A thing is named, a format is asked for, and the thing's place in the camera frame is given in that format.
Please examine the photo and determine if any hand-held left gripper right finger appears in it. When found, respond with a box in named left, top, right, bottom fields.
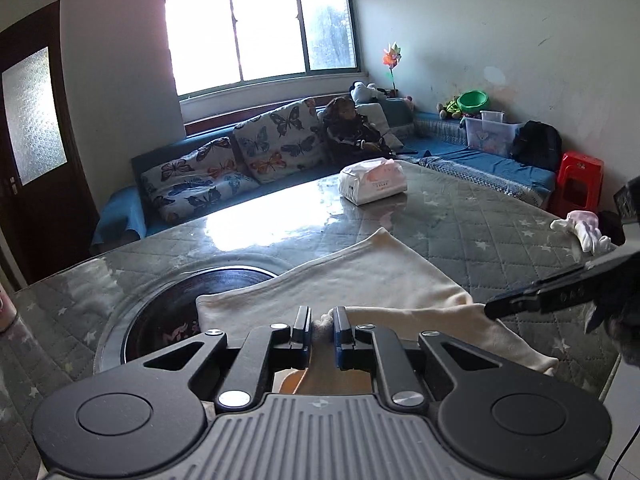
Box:
left=332, top=305, right=506, bottom=409

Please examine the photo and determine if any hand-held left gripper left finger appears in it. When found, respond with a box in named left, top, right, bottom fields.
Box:
left=142, top=305, right=314, bottom=411

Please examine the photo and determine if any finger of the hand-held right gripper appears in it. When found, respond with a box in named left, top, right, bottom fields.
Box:
left=483, top=247, right=640, bottom=320

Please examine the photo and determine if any cream cloth garment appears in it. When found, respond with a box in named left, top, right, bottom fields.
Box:
left=195, top=227, right=560, bottom=397

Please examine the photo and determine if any black garment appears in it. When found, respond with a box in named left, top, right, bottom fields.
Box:
left=597, top=210, right=627, bottom=247

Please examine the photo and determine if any pink and white small garment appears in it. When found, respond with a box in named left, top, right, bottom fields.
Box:
left=550, top=210, right=618, bottom=257

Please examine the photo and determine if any red plastic stool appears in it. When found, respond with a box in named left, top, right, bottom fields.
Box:
left=547, top=151, right=605, bottom=218

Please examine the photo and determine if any dark fuzzy cloth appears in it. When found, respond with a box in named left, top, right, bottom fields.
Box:
left=585, top=291, right=640, bottom=362

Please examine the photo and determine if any grey quilted table cover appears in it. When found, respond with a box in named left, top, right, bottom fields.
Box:
left=0, top=160, right=632, bottom=461

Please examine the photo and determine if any black backpack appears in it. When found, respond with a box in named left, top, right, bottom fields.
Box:
left=510, top=120, right=564, bottom=171

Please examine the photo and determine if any round black table stove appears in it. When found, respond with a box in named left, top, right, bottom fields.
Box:
left=95, top=255, right=281, bottom=377

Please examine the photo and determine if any blue sofa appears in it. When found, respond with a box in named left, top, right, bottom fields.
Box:
left=90, top=95, right=558, bottom=256

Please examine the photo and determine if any clear plastic storage box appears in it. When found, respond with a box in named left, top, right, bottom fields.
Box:
left=461, top=110, right=526, bottom=158

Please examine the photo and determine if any white tissue pack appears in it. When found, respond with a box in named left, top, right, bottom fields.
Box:
left=338, top=157, right=408, bottom=206

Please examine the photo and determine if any butterfly print cushion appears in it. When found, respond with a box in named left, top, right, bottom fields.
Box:
left=232, top=100, right=329, bottom=184
left=140, top=137, right=261, bottom=224

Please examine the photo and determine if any green plastic basin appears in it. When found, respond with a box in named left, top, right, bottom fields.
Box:
left=457, top=90, right=489, bottom=116

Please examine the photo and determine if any white pillow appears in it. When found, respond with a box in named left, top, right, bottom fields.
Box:
left=356, top=102, right=390, bottom=134

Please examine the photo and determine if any panda plush toy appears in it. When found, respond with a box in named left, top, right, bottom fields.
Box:
left=349, top=80, right=389, bottom=106

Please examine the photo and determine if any colourful pinwheel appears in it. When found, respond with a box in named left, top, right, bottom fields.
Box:
left=382, top=44, right=404, bottom=98

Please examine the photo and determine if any dark wooden door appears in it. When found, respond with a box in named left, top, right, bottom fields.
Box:
left=0, top=0, right=101, bottom=288

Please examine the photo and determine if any pink object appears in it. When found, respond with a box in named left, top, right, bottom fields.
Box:
left=0, top=290, right=19, bottom=334

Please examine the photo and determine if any window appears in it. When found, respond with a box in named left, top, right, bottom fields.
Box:
left=163, top=0, right=359, bottom=97

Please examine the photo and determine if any black cable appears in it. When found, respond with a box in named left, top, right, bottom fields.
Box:
left=607, top=427, right=640, bottom=480

